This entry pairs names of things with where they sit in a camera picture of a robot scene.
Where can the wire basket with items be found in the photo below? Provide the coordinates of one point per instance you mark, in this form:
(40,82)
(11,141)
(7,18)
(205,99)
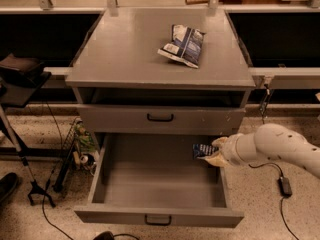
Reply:
(78,151)

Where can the black object bottom edge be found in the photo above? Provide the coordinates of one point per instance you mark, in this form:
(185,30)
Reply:
(108,235)

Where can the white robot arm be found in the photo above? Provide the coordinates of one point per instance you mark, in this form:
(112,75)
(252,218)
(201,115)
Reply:
(270,142)

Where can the grey drawer cabinet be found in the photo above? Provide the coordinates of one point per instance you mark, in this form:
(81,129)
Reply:
(120,64)

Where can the black tray on stand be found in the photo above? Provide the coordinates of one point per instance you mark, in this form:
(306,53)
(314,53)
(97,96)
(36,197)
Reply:
(21,78)

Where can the closed grey upper drawer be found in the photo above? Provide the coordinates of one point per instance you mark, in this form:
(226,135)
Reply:
(160,120)

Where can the black shoe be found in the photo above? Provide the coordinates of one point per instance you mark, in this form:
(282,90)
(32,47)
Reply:
(7,185)

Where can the blue rxbar blueberry bar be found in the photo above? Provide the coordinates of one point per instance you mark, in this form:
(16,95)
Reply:
(202,151)

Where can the open grey middle drawer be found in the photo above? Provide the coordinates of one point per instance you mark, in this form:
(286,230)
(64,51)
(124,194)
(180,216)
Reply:
(147,179)

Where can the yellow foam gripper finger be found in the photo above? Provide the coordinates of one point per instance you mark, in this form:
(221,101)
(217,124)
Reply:
(216,159)
(219,142)

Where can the black tripod stand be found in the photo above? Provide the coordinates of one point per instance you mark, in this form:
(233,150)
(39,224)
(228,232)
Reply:
(36,189)

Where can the black power adapter with cable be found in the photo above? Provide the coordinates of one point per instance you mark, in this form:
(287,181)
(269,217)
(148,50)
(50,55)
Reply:
(283,182)

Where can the blue white chip bag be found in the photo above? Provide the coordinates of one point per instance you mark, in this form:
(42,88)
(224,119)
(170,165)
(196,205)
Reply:
(185,46)

